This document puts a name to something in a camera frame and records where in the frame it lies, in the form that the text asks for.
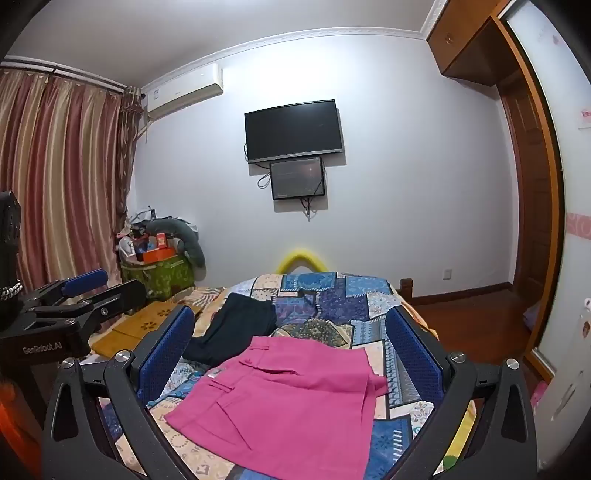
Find white sliding wardrobe door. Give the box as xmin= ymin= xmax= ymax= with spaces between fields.
xmin=503 ymin=0 xmax=591 ymax=384

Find curtain rod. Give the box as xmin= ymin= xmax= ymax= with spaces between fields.
xmin=0 ymin=55 xmax=129 ymax=92

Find wooden overhead cabinet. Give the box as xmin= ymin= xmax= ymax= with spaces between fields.
xmin=426 ymin=0 xmax=514 ymax=88

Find pink pants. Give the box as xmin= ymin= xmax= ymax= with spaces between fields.
xmin=165 ymin=335 xmax=389 ymax=468

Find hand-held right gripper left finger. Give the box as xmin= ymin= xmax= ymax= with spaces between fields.
xmin=41 ymin=305 xmax=197 ymax=480

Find small black wall monitor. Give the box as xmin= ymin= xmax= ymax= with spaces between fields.
xmin=269 ymin=157 xmax=328 ymax=201

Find white plastic appliance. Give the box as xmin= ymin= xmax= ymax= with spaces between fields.
xmin=538 ymin=295 xmax=591 ymax=468

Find dark pants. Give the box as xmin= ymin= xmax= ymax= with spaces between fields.
xmin=184 ymin=293 xmax=278 ymax=365

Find wooden board with cutouts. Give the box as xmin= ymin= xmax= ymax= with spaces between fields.
xmin=90 ymin=302 xmax=204 ymax=359

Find wooden door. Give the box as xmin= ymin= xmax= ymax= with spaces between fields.
xmin=501 ymin=83 xmax=556 ymax=306

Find green clothes pile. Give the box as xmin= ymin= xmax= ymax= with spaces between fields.
xmin=121 ymin=256 xmax=195 ymax=302

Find orange box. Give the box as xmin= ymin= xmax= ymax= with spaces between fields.
xmin=141 ymin=247 xmax=177 ymax=264

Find striped pink curtain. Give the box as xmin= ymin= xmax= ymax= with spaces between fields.
xmin=0 ymin=69 xmax=141 ymax=333

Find patchwork printed bedsheet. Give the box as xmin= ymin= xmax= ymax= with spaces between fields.
xmin=99 ymin=270 xmax=476 ymax=480

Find black wall television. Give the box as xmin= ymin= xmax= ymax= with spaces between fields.
xmin=244 ymin=99 xmax=345 ymax=164

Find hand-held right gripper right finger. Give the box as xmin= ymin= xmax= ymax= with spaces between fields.
xmin=385 ymin=305 xmax=539 ymax=480

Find white air conditioner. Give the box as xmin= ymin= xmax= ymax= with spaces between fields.
xmin=141 ymin=63 xmax=223 ymax=123

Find yellow foam tube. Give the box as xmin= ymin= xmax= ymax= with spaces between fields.
xmin=276 ymin=249 xmax=329 ymax=274

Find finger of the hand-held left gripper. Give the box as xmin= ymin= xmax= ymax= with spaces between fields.
xmin=34 ymin=280 xmax=148 ymax=334
xmin=21 ymin=270 xmax=110 ymax=311

